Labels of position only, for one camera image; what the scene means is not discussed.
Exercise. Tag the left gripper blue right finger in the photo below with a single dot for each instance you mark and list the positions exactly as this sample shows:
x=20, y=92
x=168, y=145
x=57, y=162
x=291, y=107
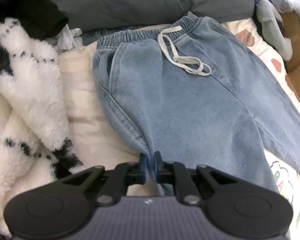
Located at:
x=177, y=175

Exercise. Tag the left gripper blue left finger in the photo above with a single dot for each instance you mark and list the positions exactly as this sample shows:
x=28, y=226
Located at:
x=118, y=180

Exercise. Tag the light blue denim pants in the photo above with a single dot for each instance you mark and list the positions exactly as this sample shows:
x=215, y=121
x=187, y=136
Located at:
x=196, y=94

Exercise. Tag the cream bear print bedsheet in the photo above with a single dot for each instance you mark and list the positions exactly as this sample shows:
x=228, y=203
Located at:
x=98, y=144

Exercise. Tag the white black spotted fleece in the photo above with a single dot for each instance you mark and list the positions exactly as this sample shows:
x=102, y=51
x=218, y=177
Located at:
x=35, y=144

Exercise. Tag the brown cardboard barrier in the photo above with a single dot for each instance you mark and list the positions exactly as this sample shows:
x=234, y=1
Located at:
x=291, y=23

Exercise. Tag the black cat paw plush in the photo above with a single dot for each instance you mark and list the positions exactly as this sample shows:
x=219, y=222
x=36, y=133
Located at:
x=40, y=18

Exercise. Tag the grey neck pillow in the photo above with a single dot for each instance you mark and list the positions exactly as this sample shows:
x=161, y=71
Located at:
x=270, y=18

